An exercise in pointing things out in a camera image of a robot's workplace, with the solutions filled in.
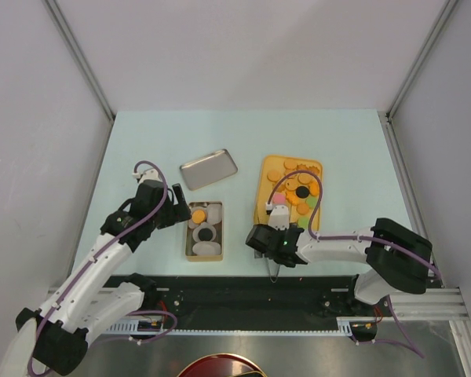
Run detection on orange cookie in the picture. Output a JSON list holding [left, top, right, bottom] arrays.
[[192, 209, 207, 224]]

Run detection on metal tongs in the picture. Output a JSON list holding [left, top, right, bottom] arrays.
[[253, 199, 283, 284]]

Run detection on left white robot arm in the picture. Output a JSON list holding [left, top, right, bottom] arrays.
[[0, 179, 191, 376]]

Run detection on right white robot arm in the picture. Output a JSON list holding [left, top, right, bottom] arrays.
[[246, 218, 439, 315]]

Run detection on yellow cookie tin box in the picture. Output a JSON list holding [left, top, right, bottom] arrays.
[[184, 201, 224, 262]]

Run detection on green sandwich cookie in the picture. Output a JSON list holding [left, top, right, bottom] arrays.
[[297, 217, 309, 229]]

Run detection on white paper cupcake liner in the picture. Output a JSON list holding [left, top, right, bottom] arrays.
[[192, 241, 221, 257]]

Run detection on pink round cookie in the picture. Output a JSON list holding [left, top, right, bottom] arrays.
[[272, 192, 287, 205]]

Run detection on black sandwich cookie on tray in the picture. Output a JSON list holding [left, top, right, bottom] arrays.
[[295, 185, 310, 199]]

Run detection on silver tin lid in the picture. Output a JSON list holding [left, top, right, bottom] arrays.
[[179, 149, 239, 191]]

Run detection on yellow cookie tray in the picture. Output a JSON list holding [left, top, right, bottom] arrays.
[[254, 155, 323, 231]]

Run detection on dark red round object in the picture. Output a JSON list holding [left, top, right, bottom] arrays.
[[177, 353, 267, 377]]

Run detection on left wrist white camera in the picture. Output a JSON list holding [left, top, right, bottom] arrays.
[[132, 168, 162, 184]]

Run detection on wrist white camera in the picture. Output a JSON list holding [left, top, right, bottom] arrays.
[[265, 203, 290, 231], [132, 168, 162, 184]]

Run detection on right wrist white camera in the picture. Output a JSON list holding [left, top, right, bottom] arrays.
[[265, 203, 290, 231]]

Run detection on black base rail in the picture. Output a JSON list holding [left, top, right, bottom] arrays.
[[151, 276, 389, 329]]

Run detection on white cable duct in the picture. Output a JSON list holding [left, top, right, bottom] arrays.
[[100, 316, 378, 340]]

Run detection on right aluminium frame post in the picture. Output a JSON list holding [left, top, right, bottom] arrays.
[[388, 0, 460, 119]]

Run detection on aluminium frame post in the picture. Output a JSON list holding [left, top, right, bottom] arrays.
[[388, 0, 460, 119], [42, 0, 115, 123]]

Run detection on left aluminium frame post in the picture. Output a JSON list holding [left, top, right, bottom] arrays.
[[42, 0, 115, 123]]

